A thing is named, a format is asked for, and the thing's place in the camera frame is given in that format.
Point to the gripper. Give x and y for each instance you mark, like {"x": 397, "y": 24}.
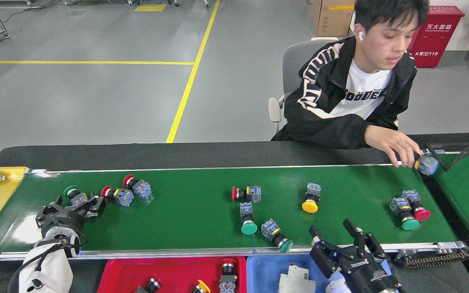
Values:
{"x": 371, "y": 274}
{"x": 65, "y": 219}

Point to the white circuit breaker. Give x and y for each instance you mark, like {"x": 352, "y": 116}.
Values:
{"x": 295, "y": 280}
{"x": 336, "y": 287}

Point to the red push button switch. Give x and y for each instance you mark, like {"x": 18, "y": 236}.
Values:
{"x": 228, "y": 280}
{"x": 142, "y": 188}
{"x": 151, "y": 285}
{"x": 253, "y": 193}
{"x": 421, "y": 213}
{"x": 123, "y": 197}

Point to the green conveyor belt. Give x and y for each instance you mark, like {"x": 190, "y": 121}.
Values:
{"x": 462, "y": 191}
{"x": 177, "y": 219}

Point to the person's right hand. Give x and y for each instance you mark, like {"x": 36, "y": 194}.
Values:
{"x": 393, "y": 144}

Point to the blue plastic bin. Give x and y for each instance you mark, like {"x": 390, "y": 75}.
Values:
{"x": 267, "y": 268}

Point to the red plastic bin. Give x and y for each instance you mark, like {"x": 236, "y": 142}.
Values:
{"x": 177, "y": 272}

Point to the person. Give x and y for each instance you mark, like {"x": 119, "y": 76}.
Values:
{"x": 324, "y": 81}

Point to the grey office chair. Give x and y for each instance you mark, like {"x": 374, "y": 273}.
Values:
{"x": 295, "y": 61}

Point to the red fire extinguisher box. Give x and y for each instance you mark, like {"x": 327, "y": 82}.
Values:
{"x": 436, "y": 40}

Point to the cardboard box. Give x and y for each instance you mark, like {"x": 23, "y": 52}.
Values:
{"x": 334, "y": 18}

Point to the black guide frame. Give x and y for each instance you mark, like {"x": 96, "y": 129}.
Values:
{"x": 436, "y": 156}

